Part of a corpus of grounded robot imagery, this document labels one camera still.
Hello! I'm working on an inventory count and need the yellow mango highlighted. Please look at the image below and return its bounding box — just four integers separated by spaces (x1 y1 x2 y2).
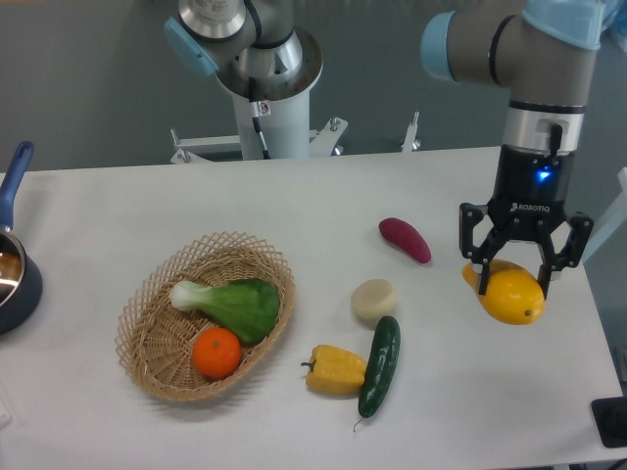
461 259 545 325

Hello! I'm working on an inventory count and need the orange tangerine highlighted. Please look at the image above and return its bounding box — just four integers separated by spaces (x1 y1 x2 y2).
192 327 242 380

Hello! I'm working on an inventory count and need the dark green cucumber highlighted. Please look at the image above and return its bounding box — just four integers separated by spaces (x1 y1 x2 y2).
353 315 401 430

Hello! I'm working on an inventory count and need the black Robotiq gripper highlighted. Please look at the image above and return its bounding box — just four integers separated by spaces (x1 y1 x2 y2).
458 143 596 301

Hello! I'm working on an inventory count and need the white metal frame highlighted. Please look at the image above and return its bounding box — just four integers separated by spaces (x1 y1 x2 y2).
169 111 421 165

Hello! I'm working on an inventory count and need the green bok choy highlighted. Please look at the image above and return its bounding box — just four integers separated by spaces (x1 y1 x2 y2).
169 278 280 345

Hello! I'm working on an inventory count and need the blue plastic bag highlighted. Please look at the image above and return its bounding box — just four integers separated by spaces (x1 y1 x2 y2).
602 0 626 52

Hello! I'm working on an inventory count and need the purple sweet potato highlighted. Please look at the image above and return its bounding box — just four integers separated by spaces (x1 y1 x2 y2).
378 217 432 264

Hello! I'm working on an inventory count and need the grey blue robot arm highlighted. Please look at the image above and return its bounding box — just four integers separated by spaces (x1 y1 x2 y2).
164 1 603 294

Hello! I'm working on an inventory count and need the yellow bell pepper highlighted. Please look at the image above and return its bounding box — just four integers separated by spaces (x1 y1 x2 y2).
301 345 366 396

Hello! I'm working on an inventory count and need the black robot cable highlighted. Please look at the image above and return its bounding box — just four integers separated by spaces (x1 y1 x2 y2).
247 76 272 161

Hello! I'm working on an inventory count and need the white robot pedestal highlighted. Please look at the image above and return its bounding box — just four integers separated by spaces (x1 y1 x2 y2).
231 91 310 161

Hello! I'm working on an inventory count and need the black device at edge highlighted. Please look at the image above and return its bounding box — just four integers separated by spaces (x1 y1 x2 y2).
591 397 626 448

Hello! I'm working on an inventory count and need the blue handled saucepan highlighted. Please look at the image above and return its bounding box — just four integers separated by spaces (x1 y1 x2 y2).
1 141 43 335

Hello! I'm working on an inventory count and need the beige round bun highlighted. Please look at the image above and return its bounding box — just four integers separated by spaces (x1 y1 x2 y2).
351 279 398 322

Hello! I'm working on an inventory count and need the woven wicker basket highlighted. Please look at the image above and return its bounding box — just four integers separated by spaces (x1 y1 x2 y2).
116 232 295 401

